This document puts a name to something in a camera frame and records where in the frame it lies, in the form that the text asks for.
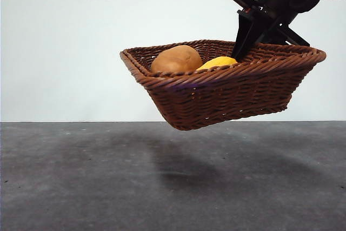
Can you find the yellow corn cob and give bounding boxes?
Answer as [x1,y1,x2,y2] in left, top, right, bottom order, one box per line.
[196,56,238,71]

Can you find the brown woven wicker basket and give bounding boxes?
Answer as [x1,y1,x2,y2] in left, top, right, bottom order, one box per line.
[119,39,327,131]

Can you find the brown potato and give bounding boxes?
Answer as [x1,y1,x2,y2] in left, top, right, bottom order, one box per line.
[150,45,203,74]

